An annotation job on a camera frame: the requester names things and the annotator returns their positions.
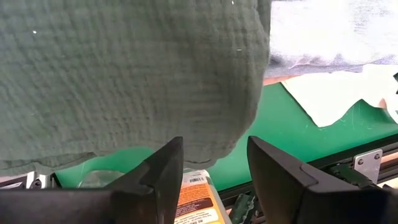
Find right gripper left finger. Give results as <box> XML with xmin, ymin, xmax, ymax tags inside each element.
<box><xmin>0</xmin><ymin>136</ymin><xmax>184</xmax><ymax>224</ymax></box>

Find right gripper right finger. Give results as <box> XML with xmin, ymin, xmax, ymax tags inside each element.
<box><xmin>247</xmin><ymin>136</ymin><xmax>398</xmax><ymax>224</ymax></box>

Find dark green garment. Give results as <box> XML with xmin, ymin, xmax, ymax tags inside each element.
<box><xmin>0</xmin><ymin>0</ymin><xmax>272</xmax><ymax>177</ymax></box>

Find light blue jeans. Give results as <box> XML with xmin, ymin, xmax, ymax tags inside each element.
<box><xmin>264</xmin><ymin>0</ymin><xmax>398</xmax><ymax>78</ymax></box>

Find clear bottle orange label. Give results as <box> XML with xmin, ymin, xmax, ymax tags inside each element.
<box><xmin>174</xmin><ymin>169</ymin><xmax>233</xmax><ymax>224</ymax></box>

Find white printed tote bag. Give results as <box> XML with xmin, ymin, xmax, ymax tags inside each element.
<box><xmin>281</xmin><ymin>63</ymin><xmax>398</xmax><ymax>128</ymax></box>

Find silver frame bracket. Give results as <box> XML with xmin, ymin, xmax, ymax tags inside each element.
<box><xmin>353</xmin><ymin>149</ymin><xmax>384</xmax><ymax>185</ymax></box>

